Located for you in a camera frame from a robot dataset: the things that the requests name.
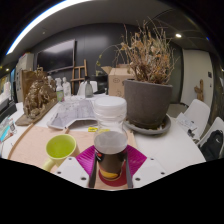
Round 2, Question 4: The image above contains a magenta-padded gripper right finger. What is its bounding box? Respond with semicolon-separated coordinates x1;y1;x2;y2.
124;144;167;190

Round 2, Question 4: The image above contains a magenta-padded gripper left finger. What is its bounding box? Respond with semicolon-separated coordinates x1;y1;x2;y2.
54;144;99;190

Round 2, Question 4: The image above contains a clear bottle with white cap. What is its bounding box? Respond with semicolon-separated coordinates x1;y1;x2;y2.
93;96;129;181

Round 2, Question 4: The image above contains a yellow-green mug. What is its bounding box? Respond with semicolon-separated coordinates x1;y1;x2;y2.
41;133;78;173

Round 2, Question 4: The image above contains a grey plant saucer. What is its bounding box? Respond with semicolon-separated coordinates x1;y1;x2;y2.
123;114;172;136

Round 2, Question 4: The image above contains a light wooden board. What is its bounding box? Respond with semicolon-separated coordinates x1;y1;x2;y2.
7;123;139;191

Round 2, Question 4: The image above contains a stack of papers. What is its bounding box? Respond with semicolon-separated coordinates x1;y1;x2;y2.
175;112;198;138

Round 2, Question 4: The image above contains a printed newspaper sheet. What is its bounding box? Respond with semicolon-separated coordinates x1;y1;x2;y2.
46;98;98;130

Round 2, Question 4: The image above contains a black backpack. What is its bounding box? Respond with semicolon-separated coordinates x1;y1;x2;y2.
199;129;224;162

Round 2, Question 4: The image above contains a dried plant in grey pot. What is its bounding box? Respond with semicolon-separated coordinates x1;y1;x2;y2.
114;19;178;130

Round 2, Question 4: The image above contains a white chair with papers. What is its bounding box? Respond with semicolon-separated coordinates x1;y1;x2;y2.
176;98;212;141

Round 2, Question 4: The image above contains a white and green spray bottle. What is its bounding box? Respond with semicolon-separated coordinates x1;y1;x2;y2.
55;78;65;103

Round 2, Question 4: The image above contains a small white figurine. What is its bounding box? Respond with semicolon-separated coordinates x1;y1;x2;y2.
61;76;72;98

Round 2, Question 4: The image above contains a grey glass bottle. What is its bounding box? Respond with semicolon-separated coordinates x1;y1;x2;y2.
84;76;94;99

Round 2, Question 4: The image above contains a black desktop device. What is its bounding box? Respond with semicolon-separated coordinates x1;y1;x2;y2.
0;98;18;124

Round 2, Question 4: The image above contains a wooden figure statue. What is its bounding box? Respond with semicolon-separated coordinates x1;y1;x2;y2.
194;79;205;102

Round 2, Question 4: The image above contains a wooden easel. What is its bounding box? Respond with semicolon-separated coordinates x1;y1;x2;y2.
70;59;89;96

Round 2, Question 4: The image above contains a white cabinet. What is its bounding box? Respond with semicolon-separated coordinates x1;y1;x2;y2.
14;52;35;103

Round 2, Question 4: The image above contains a long ceiling strip light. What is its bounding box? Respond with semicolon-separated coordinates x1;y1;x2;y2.
5;0;94;56

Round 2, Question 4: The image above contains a black wall screen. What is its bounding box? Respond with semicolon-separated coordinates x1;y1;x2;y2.
35;39;76;73

